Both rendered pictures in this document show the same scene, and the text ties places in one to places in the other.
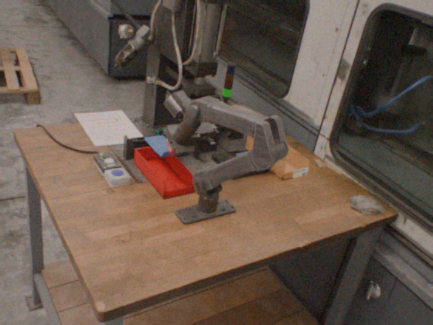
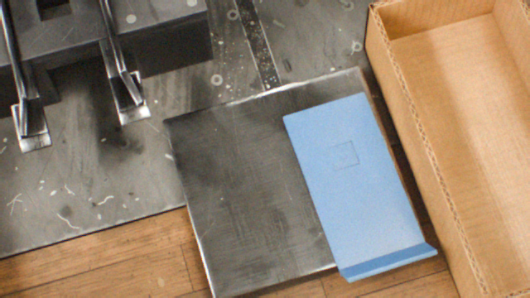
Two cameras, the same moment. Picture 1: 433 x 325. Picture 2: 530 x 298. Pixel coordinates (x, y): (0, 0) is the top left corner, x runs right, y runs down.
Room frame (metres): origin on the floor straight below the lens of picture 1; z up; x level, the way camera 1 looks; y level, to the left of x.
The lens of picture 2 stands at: (1.25, -0.20, 1.70)
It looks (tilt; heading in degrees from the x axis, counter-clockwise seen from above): 67 degrees down; 24
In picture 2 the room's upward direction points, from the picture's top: 4 degrees counter-clockwise
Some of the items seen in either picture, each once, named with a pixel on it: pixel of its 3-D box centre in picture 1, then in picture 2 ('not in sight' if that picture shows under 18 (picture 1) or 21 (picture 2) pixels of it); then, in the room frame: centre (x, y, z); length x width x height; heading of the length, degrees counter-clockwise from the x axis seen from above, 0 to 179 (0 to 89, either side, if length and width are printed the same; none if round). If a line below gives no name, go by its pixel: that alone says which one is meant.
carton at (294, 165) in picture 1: (276, 155); (493, 139); (1.61, -0.24, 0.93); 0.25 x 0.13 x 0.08; 37
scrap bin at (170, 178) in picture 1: (164, 170); not in sight; (1.35, 0.17, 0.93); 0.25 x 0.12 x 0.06; 37
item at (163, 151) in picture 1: (162, 143); not in sight; (1.37, 0.19, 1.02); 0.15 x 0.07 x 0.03; 37
